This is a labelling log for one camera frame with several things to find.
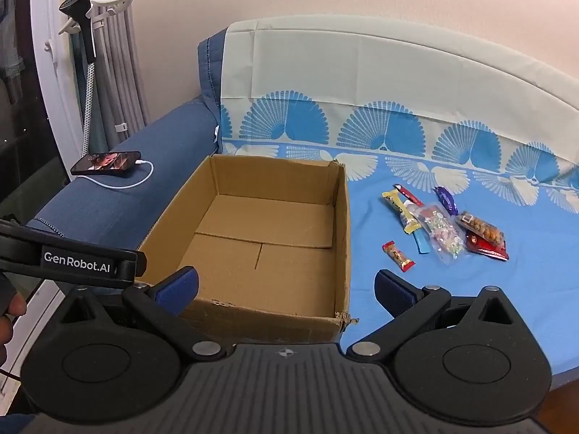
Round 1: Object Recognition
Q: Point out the small red snack bar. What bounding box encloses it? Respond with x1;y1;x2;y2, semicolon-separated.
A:
381;241;416;273

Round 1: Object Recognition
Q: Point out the grey curtain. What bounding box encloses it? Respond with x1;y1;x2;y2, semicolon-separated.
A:
68;0;150;154

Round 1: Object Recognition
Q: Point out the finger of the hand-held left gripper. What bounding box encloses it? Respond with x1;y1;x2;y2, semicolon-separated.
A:
0;219;148;290

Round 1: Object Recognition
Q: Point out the person's left hand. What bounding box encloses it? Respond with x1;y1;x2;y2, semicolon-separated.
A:
0;294;27;367

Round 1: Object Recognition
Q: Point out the blue strip packet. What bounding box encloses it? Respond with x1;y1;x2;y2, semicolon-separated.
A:
411;228;430;255

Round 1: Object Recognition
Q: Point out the purple candy wrapper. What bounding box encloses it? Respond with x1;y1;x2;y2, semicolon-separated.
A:
433;186;458;215

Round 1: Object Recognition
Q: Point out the clear bag of candies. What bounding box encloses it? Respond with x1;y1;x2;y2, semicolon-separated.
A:
415;204;468;260

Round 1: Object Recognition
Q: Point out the black smartphone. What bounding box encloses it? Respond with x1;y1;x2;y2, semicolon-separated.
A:
70;150;142;177

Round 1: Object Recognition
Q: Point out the cardboard box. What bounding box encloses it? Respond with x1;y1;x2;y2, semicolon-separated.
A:
136;154;360;344

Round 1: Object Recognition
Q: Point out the white door frame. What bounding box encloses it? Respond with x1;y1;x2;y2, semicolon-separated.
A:
29;0;84;177

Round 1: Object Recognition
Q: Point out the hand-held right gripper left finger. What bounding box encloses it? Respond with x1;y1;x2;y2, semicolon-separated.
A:
56;267;236;363

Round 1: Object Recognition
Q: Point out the slim red snack packet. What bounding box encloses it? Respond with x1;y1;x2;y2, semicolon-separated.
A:
393;184;425;209

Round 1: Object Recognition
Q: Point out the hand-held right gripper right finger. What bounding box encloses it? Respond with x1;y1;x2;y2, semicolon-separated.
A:
346;269;528;365

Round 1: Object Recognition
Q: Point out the yellow snack packet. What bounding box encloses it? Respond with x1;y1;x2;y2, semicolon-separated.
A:
382;190;421;235

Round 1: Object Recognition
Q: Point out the white charging cable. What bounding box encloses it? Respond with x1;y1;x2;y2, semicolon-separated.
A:
75;158;155;190

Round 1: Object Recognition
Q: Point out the clear bag of nuts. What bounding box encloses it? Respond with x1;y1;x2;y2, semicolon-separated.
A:
455;210;506;242

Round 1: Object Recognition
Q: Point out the blue fabric sofa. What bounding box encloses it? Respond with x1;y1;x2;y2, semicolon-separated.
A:
25;27;227;254

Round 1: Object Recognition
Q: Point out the black garment steamer with hose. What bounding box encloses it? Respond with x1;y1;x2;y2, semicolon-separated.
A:
59;0;98;157

